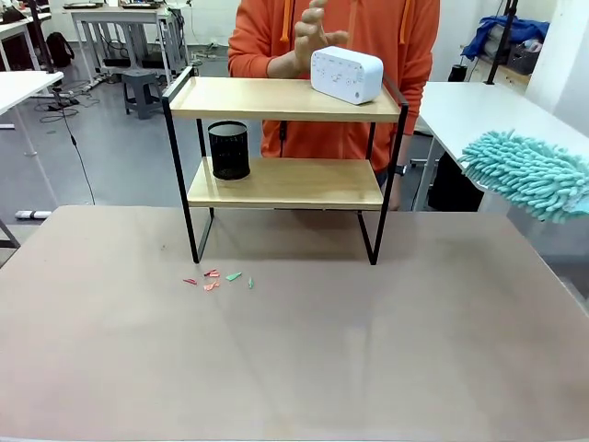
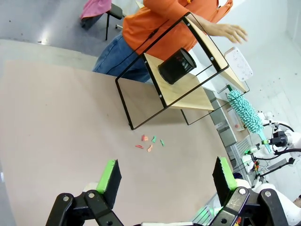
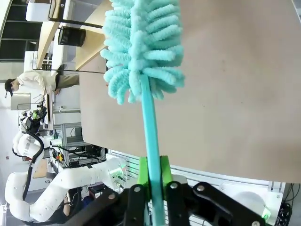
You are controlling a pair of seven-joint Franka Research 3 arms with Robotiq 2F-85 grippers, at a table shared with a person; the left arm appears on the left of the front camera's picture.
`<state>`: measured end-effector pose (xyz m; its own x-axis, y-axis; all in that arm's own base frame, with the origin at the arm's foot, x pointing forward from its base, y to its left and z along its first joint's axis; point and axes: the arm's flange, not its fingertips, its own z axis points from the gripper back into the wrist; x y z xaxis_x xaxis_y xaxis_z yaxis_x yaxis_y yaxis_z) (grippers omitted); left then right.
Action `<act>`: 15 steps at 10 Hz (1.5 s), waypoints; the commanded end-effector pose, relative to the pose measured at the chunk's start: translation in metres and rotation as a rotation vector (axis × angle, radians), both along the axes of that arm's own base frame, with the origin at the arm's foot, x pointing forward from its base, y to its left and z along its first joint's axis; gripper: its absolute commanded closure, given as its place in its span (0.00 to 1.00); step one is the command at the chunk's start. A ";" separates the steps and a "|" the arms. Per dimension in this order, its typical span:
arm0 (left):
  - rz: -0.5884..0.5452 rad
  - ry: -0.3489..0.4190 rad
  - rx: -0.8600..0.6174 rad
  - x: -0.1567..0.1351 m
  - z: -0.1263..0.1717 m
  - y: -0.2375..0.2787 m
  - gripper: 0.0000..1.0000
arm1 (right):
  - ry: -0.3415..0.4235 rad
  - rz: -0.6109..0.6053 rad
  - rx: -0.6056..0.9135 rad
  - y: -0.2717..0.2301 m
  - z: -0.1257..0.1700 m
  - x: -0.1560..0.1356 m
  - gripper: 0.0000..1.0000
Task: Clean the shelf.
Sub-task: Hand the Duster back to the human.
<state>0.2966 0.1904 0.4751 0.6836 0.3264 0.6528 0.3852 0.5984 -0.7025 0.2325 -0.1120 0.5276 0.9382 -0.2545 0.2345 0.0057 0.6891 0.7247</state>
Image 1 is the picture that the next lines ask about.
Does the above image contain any person's right hand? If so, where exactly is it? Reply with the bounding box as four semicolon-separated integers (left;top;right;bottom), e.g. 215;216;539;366
294;0;350;64

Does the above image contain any white rounded clock box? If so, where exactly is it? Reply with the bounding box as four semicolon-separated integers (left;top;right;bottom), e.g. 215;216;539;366
309;45;385;107

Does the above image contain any black mesh pen holder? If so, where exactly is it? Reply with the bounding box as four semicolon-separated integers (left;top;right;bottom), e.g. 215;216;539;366
207;120;252;182

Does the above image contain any teal chenille duster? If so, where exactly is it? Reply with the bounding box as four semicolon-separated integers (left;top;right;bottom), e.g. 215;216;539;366
456;129;589;226

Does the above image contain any person's right forearm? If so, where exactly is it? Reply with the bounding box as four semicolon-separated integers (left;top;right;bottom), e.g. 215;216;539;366
267;47;301;80

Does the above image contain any two-tier wooden metal shelf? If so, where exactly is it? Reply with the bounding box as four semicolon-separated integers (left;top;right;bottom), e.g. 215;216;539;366
161;66;410;267

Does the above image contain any person in orange hoodie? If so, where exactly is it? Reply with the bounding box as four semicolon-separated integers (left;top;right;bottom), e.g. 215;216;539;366
226;0;442;186

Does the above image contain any large white table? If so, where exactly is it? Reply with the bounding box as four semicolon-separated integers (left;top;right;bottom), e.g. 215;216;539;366
412;81;589;214

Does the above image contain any grey plastic stool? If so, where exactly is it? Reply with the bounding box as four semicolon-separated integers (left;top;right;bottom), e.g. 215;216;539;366
121;69;164;121

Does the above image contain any blue cloth pile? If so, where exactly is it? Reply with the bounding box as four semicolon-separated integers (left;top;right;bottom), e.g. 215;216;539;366
460;15;550;64

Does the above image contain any black tripod pole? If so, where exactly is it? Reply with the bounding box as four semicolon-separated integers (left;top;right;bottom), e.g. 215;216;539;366
484;0;520;87

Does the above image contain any black box under table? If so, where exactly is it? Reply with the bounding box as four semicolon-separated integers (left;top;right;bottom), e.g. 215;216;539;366
427;150;485;214

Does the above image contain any grey plastic crate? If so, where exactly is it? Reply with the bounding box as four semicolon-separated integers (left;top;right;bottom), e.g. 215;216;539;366
507;40;545;76

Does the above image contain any black backpack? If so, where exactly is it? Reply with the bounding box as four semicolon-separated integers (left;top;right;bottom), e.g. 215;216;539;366
45;31;75;70

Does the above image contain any black stand pole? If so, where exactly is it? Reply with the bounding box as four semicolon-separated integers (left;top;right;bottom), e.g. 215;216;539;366
28;0;57;76

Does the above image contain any white far desk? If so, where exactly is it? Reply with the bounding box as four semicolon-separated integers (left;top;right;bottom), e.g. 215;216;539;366
0;10;53;73

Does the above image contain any white side table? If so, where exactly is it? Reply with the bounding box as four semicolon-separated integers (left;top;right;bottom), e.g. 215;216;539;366
0;70;65;250

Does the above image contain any white metal-frame desk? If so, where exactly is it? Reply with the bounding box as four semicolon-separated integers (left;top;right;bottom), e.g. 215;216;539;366
63;2;189;89

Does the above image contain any black floor cable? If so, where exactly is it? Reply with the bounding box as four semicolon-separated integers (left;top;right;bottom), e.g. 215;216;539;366
51;86;97;206

